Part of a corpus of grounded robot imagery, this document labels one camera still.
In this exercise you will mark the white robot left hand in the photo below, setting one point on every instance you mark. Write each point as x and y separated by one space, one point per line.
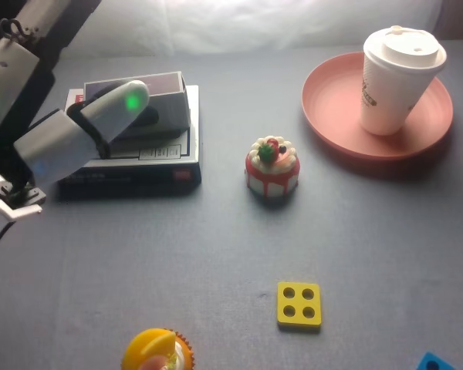
58 150

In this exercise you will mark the purple card box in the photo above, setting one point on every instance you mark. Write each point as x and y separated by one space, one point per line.
169 104

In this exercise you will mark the pink round plate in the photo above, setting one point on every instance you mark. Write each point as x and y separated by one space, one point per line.
332 104

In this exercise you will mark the white fabric sheet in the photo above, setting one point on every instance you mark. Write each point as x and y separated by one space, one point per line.
235 23

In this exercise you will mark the blue toy block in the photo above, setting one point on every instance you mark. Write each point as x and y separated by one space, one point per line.
434 362

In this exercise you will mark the grey table cloth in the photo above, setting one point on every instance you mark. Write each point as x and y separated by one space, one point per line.
216 250

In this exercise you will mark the toy orange cupcake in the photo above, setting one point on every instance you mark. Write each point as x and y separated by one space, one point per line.
154 350

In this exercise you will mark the yellow four-hole block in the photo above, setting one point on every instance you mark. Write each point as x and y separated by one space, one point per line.
299 318

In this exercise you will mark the white calculator box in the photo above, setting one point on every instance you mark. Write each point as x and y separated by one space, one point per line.
146 169

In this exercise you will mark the toy strawberry cake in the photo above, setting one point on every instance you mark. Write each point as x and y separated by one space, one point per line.
274 169

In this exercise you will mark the white paper cup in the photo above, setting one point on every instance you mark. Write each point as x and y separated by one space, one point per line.
393 88

